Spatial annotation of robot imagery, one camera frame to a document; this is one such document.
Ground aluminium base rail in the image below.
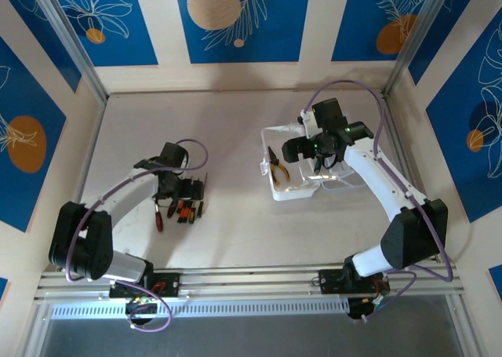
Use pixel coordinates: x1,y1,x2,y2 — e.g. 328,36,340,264
34,263,467,306

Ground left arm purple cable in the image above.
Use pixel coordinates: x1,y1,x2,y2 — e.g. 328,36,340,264
64,138,209,331

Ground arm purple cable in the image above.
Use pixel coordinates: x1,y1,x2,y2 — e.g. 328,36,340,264
302,78,456,323
64,138,209,331

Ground aluminium frame leg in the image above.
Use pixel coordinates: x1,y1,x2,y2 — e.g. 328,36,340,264
21,304,54,357
445,293,479,357

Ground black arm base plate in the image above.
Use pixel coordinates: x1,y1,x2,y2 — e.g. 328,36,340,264
318,268,391,295
108,272,181,299

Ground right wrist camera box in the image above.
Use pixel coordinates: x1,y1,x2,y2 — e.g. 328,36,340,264
298,109,318,137

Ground yellow handled pliers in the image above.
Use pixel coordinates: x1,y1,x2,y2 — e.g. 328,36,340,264
267,145,292,185

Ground aluminium frame post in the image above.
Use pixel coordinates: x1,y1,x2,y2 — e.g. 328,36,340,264
29,0,110,104
382,0,452,96

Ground slotted grey cable duct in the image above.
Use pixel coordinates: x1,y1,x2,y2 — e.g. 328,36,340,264
49,297,351,321

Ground clear plastic tool box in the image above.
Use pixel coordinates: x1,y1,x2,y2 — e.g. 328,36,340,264
259,123,364,202

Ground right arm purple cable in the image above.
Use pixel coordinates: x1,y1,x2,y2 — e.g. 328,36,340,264
302,78,456,323

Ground aluminium side rail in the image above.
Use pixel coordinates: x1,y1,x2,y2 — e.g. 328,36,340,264
374,89,442,264

